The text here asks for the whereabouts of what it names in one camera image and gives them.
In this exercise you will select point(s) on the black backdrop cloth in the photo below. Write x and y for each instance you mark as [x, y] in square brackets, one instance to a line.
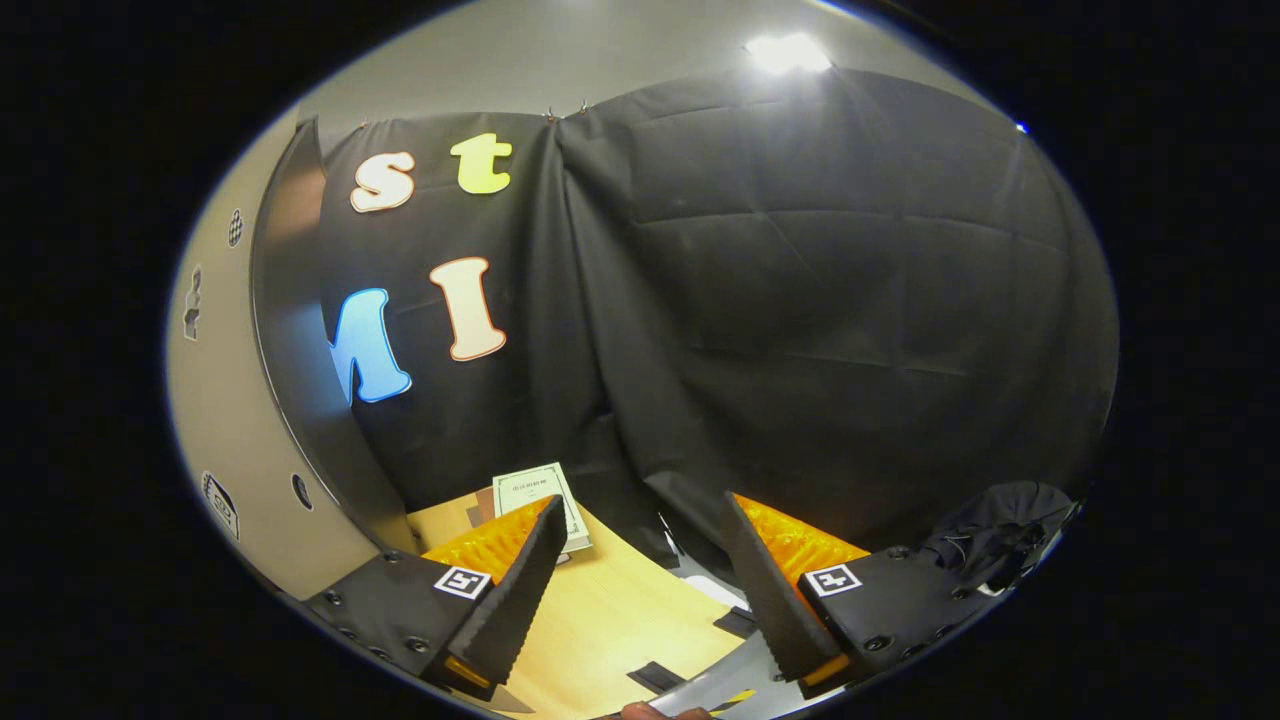
[800, 300]

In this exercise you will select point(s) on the small ceiling light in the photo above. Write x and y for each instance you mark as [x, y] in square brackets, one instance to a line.
[787, 52]

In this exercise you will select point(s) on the black tape strip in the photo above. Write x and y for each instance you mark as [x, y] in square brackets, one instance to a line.
[655, 675]
[735, 622]

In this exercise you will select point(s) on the dark cloth bundle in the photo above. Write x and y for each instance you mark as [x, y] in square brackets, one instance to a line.
[1000, 520]

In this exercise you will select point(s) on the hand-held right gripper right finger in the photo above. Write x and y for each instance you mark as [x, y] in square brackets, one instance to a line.
[765, 600]

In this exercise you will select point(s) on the brown book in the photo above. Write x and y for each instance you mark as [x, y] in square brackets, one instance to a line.
[482, 508]

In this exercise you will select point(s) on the white paper sheet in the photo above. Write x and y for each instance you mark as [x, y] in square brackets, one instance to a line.
[715, 590]

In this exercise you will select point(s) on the green book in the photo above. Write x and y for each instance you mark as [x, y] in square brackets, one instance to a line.
[535, 488]

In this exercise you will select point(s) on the beige cabinet door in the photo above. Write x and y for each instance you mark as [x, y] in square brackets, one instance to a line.
[215, 400]

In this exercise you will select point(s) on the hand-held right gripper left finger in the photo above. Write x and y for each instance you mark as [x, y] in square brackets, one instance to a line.
[515, 600]

